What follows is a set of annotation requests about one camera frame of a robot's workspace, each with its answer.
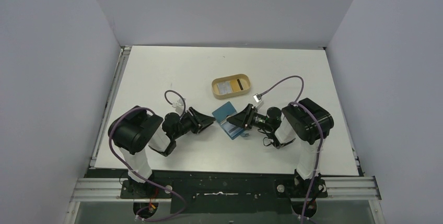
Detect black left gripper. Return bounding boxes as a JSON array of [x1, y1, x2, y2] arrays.
[[172, 107, 215, 139]]

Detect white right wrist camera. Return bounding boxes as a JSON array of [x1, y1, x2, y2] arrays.
[[253, 93, 263, 104]]

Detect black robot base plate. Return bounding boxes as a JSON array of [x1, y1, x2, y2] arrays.
[[85, 169, 328, 218]]

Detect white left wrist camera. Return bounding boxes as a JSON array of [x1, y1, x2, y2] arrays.
[[172, 99, 186, 114]]

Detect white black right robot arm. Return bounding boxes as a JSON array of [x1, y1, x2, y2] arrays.
[[227, 98, 334, 197]]

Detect beige oval plastic tray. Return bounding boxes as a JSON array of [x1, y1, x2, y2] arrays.
[[211, 74, 252, 100]]

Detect gold card with black stripe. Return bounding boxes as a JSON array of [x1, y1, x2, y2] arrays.
[[230, 79, 243, 92]]

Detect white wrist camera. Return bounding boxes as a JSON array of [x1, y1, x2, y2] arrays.
[[172, 99, 186, 114], [253, 93, 263, 104]]

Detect grey VIP card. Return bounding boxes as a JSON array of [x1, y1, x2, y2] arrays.
[[217, 81, 232, 96]]

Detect teal leather card holder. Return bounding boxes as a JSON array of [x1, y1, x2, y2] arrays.
[[212, 101, 251, 141]]

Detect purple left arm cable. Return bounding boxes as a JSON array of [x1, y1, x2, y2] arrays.
[[108, 90, 188, 223]]

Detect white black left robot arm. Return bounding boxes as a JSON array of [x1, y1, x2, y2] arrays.
[[108, 106, 215, 197]]

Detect aluminium frame rail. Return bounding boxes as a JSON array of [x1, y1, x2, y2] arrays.
[[63, 45, 132, 223]]

